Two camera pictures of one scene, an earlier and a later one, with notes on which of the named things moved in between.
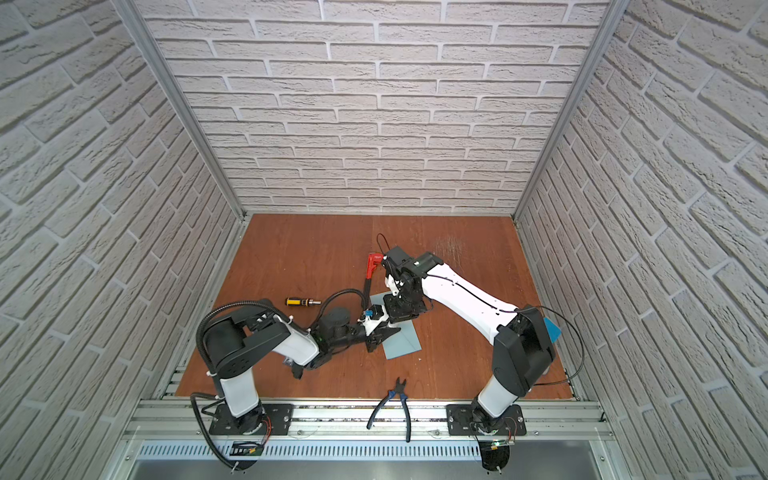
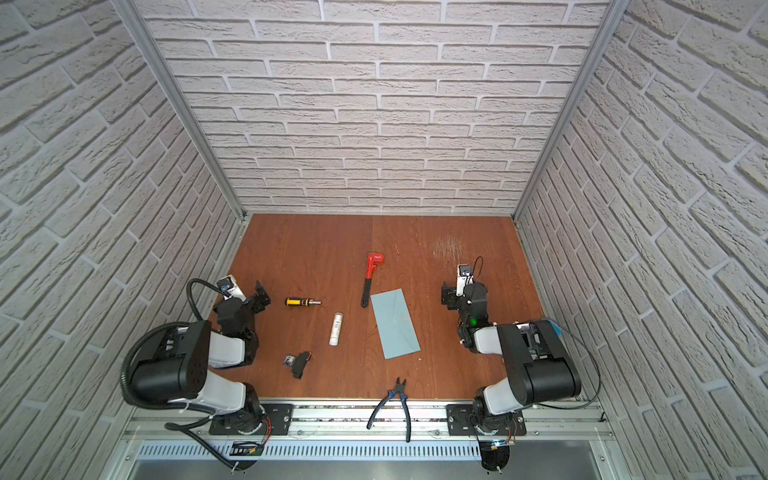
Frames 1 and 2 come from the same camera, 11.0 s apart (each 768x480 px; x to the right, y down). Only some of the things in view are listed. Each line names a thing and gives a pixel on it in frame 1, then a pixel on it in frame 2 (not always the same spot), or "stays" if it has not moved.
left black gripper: (379, 335) to (256, 302)
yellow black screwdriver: (294, 301) stays
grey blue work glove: (553, 331) stays
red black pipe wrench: (373, 259) stays
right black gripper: (396, 314) to (450, 297)
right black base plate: (459, 422) stays
